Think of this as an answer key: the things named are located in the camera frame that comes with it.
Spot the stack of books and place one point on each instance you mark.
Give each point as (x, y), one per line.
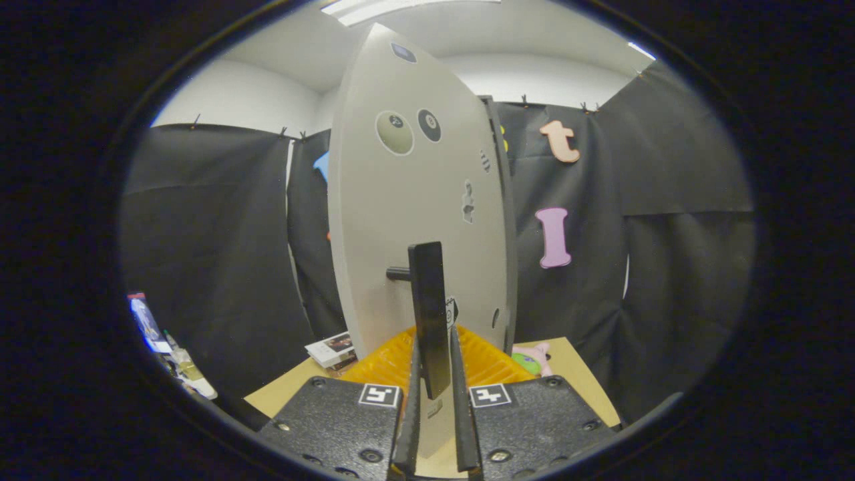
(330, 349)

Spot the pink green plush toy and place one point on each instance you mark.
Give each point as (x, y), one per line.
(531, 361)

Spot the small ceiling light panel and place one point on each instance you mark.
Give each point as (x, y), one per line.
(641, 51)

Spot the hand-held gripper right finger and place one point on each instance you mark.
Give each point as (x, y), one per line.
(528, 421)

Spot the black backdrop cloth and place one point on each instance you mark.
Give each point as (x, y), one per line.
(214, 267)

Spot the beige shoe cabinet door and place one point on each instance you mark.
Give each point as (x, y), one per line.
(401, 234)

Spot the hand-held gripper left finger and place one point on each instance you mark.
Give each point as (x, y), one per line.
(334, 421)

